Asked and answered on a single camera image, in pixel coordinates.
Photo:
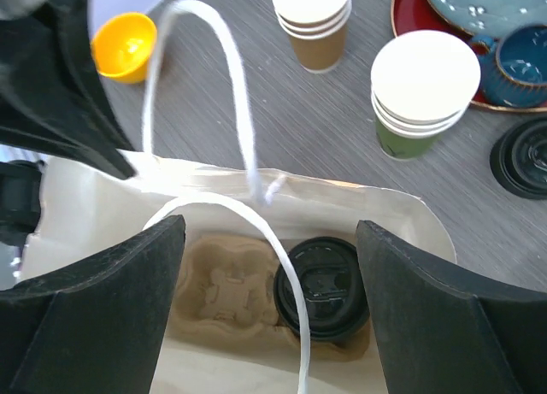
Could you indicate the brown paper bag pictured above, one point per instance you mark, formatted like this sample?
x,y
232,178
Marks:
x,y
86,211

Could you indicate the brown paper cup stack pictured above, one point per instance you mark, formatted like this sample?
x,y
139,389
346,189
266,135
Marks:
x,y
317,30

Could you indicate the black cup lid stack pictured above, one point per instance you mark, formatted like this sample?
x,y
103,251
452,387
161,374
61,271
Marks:
x,y
518,159

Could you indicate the small dark blue bowl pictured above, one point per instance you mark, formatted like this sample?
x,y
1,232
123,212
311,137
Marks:
x,y
513,68

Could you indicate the blue-grey ceramic plate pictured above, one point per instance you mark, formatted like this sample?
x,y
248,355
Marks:
x,y
493,18

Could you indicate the orange round dish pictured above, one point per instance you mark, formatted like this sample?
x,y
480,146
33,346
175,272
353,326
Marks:
x,y
122,47

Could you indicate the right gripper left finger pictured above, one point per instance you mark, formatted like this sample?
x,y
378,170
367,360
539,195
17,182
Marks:
x,y
97,325

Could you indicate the cardboard cup carrier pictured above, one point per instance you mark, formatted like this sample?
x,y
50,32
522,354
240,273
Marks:
x,y
234,298

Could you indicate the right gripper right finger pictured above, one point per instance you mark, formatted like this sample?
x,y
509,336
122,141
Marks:
x,y
441,328

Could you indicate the green paper cup stack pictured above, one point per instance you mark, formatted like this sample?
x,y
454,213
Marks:
x,y
422,83

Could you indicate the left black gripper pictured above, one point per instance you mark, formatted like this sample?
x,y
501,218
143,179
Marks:
x,y
52,102

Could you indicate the red round tray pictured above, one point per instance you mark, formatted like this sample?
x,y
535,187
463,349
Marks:
x,y
413,15

